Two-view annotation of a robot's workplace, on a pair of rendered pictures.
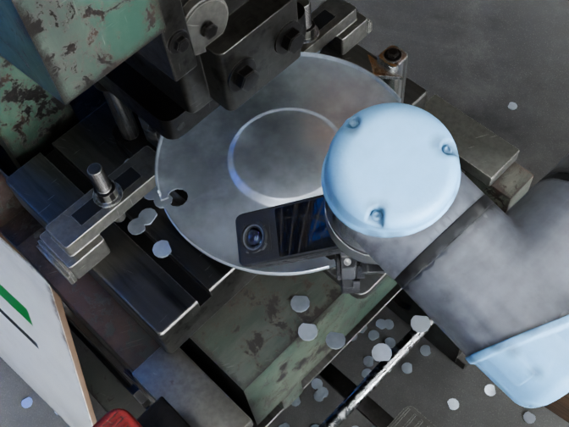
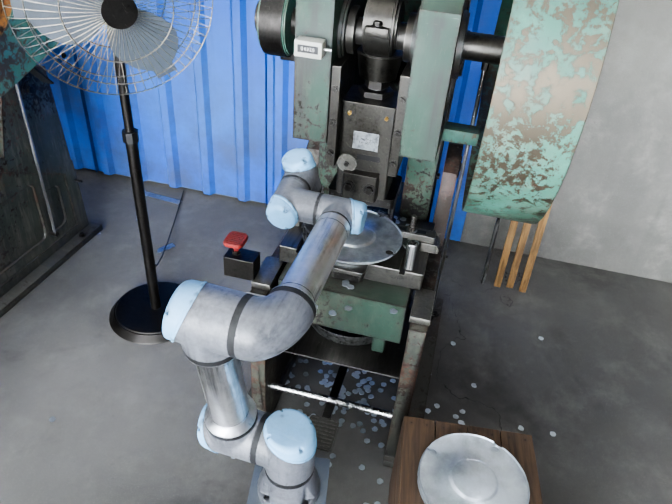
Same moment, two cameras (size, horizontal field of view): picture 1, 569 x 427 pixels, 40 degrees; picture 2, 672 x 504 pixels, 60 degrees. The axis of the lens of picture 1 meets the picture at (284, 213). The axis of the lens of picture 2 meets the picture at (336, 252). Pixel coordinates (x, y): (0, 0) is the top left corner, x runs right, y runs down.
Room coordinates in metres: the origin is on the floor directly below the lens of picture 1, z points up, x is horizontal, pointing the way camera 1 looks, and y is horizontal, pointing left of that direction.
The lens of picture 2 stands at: (-0.49, -1.07, 1.75)
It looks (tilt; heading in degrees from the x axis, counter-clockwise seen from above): 36 degrees down; 49
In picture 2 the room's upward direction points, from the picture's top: 5 degrees clockwise
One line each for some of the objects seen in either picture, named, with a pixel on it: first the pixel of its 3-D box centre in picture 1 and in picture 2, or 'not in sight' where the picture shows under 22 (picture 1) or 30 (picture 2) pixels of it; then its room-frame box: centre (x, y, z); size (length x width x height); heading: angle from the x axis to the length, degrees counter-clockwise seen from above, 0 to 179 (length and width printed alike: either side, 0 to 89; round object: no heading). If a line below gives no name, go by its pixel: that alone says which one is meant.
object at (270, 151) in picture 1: (286, 154); (353, 234); (0.48, -0.01, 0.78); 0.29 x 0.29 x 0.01
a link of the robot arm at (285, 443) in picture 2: not in sight; (287, 444); (-0.01, -0.40, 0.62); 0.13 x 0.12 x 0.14; 125
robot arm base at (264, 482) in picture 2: not in sight; (289, 475); (-0.01, -0.41, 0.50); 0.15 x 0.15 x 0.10
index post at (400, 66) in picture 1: (391, 79); (410, 254); (0.59, -0.15, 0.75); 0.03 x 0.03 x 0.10; 38
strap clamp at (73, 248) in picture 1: (101, 199); not in sight; (0.48, 0.20, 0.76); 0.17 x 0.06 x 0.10; 128
